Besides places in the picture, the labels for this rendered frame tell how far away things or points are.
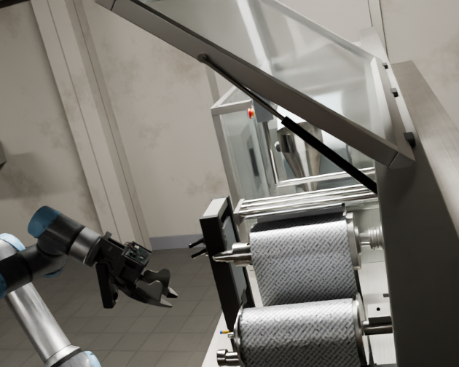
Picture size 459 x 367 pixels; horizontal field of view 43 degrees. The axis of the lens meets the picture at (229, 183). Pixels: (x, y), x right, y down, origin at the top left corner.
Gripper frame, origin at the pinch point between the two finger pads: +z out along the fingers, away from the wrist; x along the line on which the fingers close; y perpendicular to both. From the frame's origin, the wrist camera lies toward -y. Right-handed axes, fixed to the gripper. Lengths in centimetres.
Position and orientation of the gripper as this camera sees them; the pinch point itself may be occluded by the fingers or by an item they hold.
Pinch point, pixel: (167, 301)
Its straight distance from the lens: 135.9
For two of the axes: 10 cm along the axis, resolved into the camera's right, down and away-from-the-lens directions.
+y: 4.5, -8.1, -3.9
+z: 8.7, 4.9, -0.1
